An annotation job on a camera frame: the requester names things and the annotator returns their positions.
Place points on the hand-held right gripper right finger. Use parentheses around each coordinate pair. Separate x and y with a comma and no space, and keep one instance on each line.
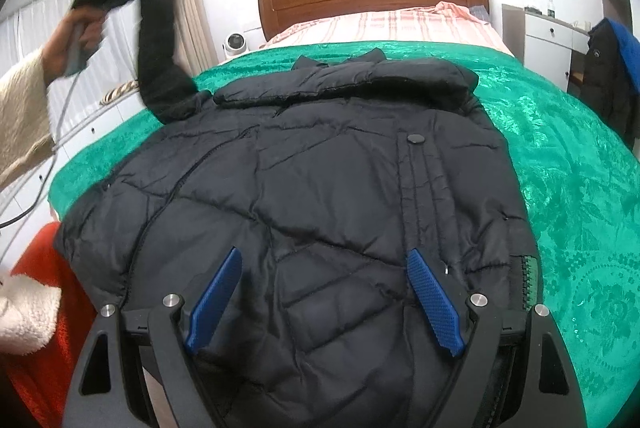
(432,303)

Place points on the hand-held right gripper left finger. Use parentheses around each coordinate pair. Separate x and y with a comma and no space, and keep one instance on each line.
(215,303)

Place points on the black puffer jacket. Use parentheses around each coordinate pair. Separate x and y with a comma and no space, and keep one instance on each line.
(325,188)

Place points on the person's left forearm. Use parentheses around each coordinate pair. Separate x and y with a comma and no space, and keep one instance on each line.
(20,107)

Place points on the person's left hand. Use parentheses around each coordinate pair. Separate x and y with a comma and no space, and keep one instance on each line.
(57,42)

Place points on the white sheer curtain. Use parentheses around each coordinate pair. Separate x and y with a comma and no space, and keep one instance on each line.
(125,42)

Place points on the striped cushion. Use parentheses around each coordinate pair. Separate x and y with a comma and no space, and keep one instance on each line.
(117,93)

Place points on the white window seat cabinet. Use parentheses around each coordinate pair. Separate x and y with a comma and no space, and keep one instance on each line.
(95,122)

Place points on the small white fan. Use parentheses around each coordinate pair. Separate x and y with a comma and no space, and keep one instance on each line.
(234,42)

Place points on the white fleece garment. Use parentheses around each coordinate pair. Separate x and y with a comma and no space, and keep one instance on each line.
(22,313)

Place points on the green patterned blanket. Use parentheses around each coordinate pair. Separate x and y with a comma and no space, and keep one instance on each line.
(575,157)

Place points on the pink striped bed sheet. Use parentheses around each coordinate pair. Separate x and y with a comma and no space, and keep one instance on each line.
(375,25)

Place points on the black coat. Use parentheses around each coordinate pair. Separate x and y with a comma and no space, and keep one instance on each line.
(605,77)

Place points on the white desk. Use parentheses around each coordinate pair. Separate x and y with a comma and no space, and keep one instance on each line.
(545,37)

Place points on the grey pillow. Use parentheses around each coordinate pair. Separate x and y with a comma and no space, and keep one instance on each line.
(477,11)

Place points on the blue garment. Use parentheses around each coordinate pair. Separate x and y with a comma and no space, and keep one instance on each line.
(627,52)

